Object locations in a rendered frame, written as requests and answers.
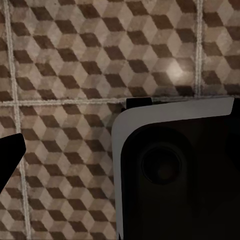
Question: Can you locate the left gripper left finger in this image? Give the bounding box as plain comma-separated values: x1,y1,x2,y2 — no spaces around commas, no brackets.
0,133,26,193

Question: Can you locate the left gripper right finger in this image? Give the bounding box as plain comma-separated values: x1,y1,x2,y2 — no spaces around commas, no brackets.
224,133,240,173

